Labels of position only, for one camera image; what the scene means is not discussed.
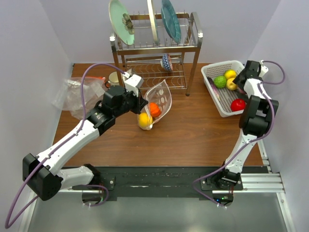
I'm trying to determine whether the blue patterned bowl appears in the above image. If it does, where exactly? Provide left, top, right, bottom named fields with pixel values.
left=160, top=53, right=173, bottom=72

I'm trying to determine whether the purple eggplant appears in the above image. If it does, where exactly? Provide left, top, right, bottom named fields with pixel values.
left=207, top=77, right=220, bottom=101

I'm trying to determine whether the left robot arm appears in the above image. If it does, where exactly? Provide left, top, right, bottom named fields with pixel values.
left=23, top=86, right=148, bottom=201

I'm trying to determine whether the steel dish rack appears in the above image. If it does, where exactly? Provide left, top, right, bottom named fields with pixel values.
left=109, top=12, right=203, bottom=96

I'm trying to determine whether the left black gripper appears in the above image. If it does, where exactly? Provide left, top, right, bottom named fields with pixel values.
left=113, top=87, right=148, bottom=117

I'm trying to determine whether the white plastic basket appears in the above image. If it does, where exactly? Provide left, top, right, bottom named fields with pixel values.
left=201, top=60, right=244, bottom=117

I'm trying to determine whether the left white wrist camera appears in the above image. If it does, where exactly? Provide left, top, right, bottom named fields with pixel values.
left=122, top=72, right=143, bottom=96

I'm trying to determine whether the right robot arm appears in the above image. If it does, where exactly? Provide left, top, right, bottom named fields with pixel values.
left=211, top=60, right=279, bottom=190

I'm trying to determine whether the red apple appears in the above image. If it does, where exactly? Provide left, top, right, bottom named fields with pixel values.
left=230, top=99, right=246, bottom=112

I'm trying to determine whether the yellow lemon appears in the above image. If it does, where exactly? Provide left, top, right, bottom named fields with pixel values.
left=224, top=70, right=237, bottom=80

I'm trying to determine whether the yellow round fruit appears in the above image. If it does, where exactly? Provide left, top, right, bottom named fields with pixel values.
left=138, top=113, right=153, bottom=130

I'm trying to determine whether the beige edge-on plate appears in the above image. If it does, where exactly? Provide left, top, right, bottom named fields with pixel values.
left=147, top=0, right=159, bottom=45

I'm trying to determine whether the clear orange-zip plastic bag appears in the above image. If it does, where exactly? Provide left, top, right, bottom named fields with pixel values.
left=52, top=76, right=107, bottom=120

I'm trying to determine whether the cream enamel mug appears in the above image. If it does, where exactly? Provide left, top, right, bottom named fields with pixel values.
left=104, top=72, right=120, bottom=88

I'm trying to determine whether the orange tangerine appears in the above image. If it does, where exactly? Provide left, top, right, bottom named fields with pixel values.
left=150, top=102, right=161, bottom=118

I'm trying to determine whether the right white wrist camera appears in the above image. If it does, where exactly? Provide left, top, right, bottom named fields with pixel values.
left=259, top=63, right=268, bottom=78

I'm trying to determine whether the green bumpy fruit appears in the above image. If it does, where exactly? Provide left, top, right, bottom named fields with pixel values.
left=213, top=75, right=227, bottom=88

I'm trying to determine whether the mint green flower plate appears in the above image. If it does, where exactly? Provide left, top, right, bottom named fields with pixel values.
left=109, top=0, right=135, bottom=45

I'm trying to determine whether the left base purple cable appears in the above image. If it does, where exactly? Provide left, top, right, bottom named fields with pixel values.
left=82, top=184, right=109, bottom=207

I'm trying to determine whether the yellow apple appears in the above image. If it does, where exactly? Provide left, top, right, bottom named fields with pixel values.
left=226, top=78, right=238, bottom=91

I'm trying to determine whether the polka dot zip bag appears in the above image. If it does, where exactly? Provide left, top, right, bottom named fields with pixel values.
left=138, top=80, right=172, bottom=130

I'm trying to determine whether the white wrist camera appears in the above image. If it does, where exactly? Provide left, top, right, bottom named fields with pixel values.
left=122, top=72, right=143, bottom=96
left=259, top=63, right=268, bottom=78

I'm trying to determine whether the brown patterned bowl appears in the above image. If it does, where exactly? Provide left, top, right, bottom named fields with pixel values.
left=125, top=68, right=135, bottom=76

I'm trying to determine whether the teal blue plate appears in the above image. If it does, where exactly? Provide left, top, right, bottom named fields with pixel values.
left=161, top=0, right=181, bottom=44

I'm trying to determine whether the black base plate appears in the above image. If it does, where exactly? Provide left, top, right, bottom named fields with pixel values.
left=70, top=165, right=244, bottom=203

